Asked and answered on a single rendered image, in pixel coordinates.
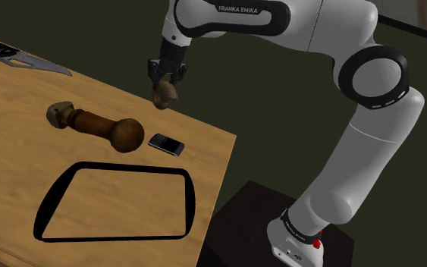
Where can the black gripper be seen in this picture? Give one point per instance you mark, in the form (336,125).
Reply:
(172,55)

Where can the brown rounded lump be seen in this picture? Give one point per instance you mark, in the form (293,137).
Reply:
(164,97)

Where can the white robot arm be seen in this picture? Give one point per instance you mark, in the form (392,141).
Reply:
(364,148)

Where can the black mobile phone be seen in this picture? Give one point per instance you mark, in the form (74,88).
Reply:
(165,144)

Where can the brown wooden pestle grey head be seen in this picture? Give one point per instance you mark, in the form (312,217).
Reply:
(94,125)

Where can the wooden table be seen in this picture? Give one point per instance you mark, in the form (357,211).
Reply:
(21,148)

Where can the dark robot stand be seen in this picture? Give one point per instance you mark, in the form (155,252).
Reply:
(242,225)

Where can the black rimmed rectangular tray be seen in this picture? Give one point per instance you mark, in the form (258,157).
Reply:
(52,199)

